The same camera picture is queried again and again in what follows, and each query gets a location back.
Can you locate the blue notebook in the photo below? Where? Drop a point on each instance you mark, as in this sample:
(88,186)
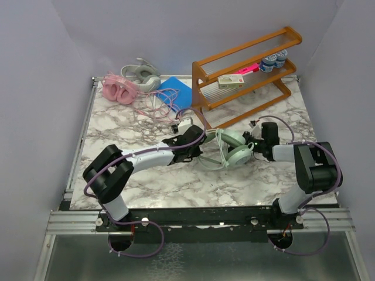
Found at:
(175,94)

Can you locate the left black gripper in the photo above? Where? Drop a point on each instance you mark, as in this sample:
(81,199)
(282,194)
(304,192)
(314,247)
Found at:
(195,153)

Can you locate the pink grey headphones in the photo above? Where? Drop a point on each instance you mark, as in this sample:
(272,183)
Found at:
(134,79)

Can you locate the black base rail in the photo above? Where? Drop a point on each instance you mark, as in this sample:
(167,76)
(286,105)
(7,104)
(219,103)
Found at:
(201,225)

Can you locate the blue white jar left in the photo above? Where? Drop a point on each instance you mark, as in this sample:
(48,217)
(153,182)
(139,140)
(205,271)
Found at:
(267,63)

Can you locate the blue white jar right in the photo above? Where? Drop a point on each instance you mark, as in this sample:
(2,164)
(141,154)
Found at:
(281,57)

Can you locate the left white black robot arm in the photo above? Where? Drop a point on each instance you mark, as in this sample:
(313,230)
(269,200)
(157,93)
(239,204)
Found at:
(110,171)

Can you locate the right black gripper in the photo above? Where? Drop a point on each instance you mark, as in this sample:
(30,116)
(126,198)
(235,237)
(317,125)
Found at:
(247,136)

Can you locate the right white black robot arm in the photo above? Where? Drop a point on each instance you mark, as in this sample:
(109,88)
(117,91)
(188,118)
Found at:
(316,167)

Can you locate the pink marker pen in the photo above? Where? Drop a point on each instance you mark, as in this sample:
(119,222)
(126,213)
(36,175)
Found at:
(249,69)

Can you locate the wooden three-tier rack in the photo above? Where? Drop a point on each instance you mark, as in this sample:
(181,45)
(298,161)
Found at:
(221,108)

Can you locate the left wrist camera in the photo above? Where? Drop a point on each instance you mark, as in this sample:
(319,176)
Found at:
(184,125)

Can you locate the blue white jar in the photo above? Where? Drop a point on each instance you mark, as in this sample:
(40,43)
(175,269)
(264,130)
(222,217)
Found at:
(281,57)
(267,63)

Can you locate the white green red box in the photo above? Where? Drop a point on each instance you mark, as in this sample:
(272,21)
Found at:
(229,81)

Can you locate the mint green headphones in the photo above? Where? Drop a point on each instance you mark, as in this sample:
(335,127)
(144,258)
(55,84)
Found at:
(232,150)

